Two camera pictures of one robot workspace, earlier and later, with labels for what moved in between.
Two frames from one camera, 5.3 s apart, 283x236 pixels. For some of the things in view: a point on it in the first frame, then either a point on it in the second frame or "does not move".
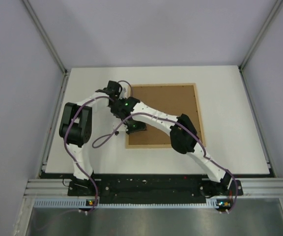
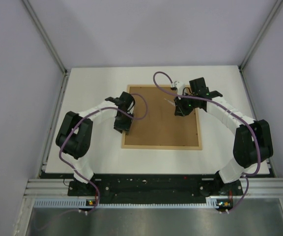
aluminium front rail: x=58 y=189 does not move
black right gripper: x=142 y=127 -> x=180 y=109
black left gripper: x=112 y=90 -> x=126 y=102
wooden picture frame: x=174 y=99 does not move
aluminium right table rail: x=271 y=172 does not move
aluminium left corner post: x=28 y=6 does not move
